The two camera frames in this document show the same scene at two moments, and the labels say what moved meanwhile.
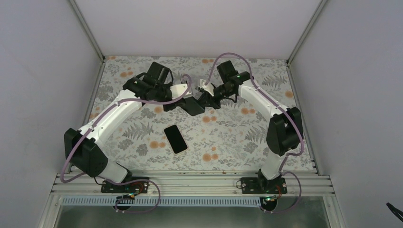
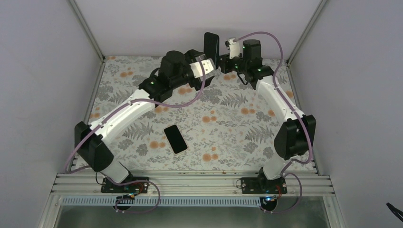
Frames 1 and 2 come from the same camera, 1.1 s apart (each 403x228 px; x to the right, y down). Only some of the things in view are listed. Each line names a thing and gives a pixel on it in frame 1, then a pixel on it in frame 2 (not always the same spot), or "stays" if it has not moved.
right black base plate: [263, 185] stays
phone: [192, 107] to [211, 47]
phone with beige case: [175, 139] stays
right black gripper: [205, 97] to [224, 66]
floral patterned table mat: [232, 136] stays
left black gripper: [167, 107] to [191, 54]
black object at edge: [396, 211] stays
